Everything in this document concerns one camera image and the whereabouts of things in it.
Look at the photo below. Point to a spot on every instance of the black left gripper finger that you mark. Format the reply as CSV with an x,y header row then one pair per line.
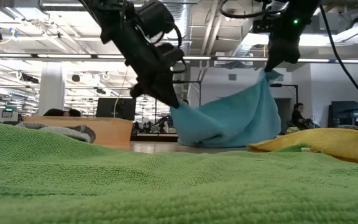
x,y
168,88
157,91

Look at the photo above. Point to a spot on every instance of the blue microfiber towel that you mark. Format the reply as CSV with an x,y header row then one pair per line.
x,y
228,121

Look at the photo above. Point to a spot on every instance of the yellow microfiber towel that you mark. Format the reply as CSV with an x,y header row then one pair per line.
x,y
322,141

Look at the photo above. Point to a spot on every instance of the green microfiber towel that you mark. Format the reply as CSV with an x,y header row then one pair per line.
x,y
166,186

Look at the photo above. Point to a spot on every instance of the grey microfiber towel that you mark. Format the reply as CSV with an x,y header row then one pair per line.
x,y
64,132

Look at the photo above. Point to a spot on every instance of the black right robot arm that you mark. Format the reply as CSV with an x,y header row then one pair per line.
x,y
303,12

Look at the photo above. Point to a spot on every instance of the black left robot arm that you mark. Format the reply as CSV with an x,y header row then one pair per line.
x,y
113,18

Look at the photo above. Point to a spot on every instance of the black background monitor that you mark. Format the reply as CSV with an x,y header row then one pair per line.
x,y
117,109

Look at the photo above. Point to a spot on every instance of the tan cardboard bin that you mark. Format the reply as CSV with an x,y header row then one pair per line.
x,y
113,130

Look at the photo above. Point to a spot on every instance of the round black ceiling speaker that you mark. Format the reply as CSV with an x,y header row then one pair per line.
x,y
76,77

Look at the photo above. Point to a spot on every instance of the long ceiling light bar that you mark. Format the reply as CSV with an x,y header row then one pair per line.
x,y
64,56

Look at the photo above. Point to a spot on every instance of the dark background monitor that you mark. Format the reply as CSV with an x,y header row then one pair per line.
x,y
345,113

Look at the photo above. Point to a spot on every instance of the white building pillar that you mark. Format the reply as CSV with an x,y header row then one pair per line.
x,y
51,90

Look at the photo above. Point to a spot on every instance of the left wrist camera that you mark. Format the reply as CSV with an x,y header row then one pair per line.
x,y
172,57

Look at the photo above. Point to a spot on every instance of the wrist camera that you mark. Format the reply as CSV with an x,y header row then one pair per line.
x,y
264,25
172,57

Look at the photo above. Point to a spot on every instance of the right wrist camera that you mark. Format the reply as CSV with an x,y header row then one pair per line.
x,y
264,25

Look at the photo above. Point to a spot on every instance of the black aluminium table frame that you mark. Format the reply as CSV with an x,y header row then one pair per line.
x,y
154,138

